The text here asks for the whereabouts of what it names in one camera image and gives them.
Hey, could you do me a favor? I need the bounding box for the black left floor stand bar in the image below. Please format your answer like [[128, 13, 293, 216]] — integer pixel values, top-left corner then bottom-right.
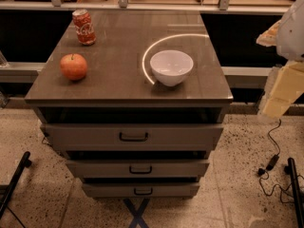
[[0, 151, 31, 218]]

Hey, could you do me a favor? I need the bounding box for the black right floor stand bar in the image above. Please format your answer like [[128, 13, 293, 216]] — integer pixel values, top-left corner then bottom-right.
[[284, 158, 304, 228]]

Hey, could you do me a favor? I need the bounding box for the drawer black handle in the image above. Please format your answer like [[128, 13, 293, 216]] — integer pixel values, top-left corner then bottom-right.
[[133, 187, 153, 196], [119, 132, 149, 143], [129, 165, 153, 175]]

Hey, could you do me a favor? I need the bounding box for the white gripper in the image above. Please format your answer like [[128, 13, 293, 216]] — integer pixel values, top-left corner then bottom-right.
[[256, 20, 304, 120]]

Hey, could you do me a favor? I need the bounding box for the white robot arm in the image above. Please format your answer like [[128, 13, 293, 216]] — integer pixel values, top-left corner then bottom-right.
[[256, 0, 304, 121]]

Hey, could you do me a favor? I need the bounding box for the white bowl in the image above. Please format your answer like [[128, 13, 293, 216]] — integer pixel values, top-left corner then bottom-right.
[[150, 50, 194, 86]]

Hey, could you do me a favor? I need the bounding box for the red soda can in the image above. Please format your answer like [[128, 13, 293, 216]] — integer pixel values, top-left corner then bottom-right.
[[72, 9, 96, 46]]

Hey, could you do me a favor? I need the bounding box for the bottom drawer black handle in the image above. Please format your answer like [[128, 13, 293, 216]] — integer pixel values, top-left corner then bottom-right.
[[133, 187, 153, 196]]

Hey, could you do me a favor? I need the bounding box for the middle drawer black handle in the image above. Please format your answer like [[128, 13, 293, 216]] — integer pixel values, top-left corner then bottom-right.
[[129, 165, 153, 175]]

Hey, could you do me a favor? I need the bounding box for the red apple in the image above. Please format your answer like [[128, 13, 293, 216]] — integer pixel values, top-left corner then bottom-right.
[[60, 53, 87, 81]]

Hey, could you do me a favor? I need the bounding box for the blue tape cross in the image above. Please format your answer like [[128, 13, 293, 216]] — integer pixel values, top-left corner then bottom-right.
[[123, 199, 149, 228]]

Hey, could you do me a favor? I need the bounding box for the black power cable with adapter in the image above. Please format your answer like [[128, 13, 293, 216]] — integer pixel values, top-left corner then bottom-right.
[[256, 119, 300, 205]]

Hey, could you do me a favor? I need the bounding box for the grey drawer cabinet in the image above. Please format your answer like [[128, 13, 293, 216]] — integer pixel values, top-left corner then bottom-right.
[[26, 10, 233, 198]]

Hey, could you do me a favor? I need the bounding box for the top drawer black handle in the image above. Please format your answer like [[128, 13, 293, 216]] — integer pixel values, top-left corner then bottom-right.
[[119, 132, 149, 143]]

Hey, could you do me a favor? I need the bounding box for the black floor stand bar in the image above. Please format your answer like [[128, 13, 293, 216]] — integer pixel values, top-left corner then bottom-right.
[[0, 151, 31, 218], [284, 158, 304, 228]]

